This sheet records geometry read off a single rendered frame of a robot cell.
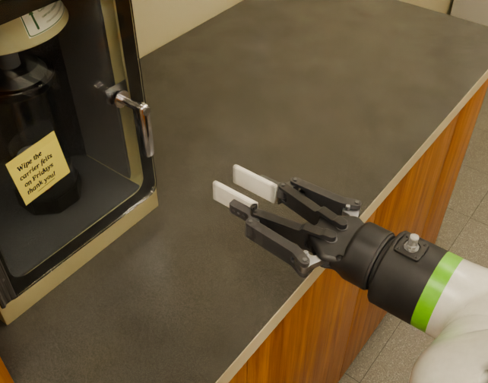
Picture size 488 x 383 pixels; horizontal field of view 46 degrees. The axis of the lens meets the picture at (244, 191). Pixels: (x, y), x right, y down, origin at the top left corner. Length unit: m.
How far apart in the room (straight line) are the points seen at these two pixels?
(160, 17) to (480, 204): 1.59
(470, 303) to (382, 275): 0.09
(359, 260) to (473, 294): 0.12
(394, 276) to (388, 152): 0.57
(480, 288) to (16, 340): 0.63
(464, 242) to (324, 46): 1.16
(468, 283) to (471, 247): 1.75
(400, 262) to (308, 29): 1.04
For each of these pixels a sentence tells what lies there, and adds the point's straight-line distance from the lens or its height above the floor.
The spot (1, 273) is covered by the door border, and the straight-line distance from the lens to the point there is 0.84.
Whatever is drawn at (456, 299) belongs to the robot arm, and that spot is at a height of 1.18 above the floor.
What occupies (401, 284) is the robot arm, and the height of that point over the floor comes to 1.17.
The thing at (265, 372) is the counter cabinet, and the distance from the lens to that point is 1.10.
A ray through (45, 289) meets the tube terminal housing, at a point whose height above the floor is 0.95.
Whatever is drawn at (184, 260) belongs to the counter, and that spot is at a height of 0.94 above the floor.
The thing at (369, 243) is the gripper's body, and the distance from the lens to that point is 0.65.
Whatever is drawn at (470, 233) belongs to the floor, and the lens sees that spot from 2.43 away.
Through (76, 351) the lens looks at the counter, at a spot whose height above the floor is 0.94.
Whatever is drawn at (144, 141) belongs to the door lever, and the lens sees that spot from 0.84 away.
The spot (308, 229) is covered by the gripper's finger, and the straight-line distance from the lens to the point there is 0.68.
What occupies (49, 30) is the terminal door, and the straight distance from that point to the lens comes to 0.73.
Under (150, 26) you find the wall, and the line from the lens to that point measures 1.51.
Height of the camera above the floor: 1.65
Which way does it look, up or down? 43 degrees down
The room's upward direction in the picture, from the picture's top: straight up
